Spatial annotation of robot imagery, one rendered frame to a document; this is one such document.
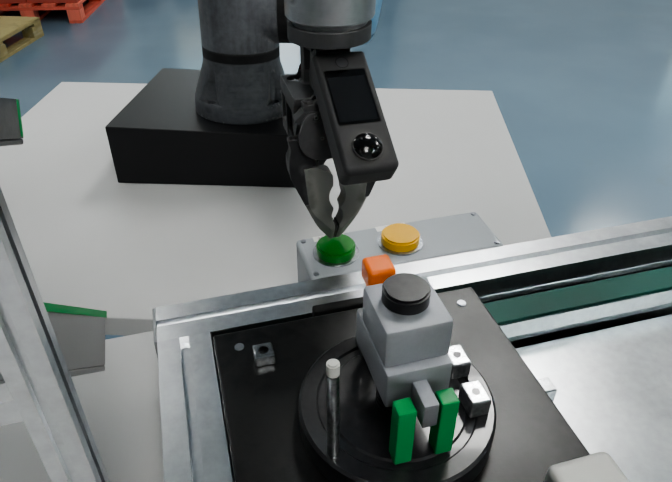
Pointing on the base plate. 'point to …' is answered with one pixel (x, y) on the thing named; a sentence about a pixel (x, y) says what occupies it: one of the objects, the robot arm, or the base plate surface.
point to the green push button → (336, 249)
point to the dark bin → (10, 122)
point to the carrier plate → (467, 301)
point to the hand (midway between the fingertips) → (335, 230)
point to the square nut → (263, 354)
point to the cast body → (406, 342)
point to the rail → (442, 281)
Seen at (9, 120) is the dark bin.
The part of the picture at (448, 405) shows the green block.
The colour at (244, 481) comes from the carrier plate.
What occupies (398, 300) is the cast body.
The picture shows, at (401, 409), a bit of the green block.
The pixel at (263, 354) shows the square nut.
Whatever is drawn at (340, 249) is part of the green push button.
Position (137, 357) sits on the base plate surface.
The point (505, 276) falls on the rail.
